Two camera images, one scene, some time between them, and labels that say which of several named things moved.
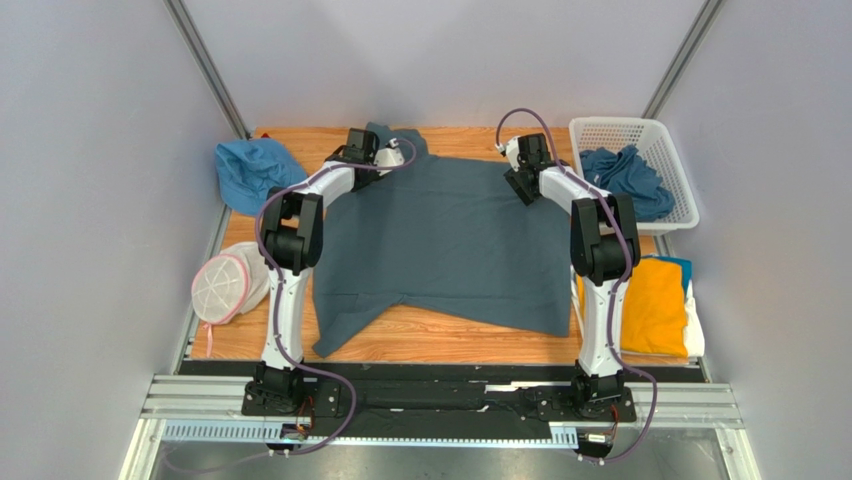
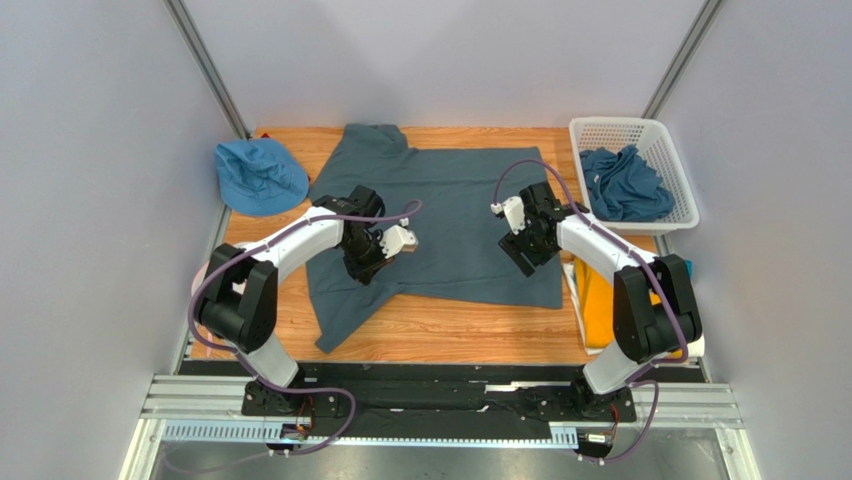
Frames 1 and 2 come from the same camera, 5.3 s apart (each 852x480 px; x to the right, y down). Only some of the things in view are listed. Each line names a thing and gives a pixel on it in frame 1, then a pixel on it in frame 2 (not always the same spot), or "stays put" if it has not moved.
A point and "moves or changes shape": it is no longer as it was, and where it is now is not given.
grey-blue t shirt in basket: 624,175 stays put
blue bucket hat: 247,171 stays put
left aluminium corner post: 191,36 stays put
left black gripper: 374,175 to 365,273
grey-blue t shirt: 445,233 moves or changes shape
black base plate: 565,394 stays put
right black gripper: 524,186 to 521,249
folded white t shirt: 694,335 stays put
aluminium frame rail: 171,396 stays put
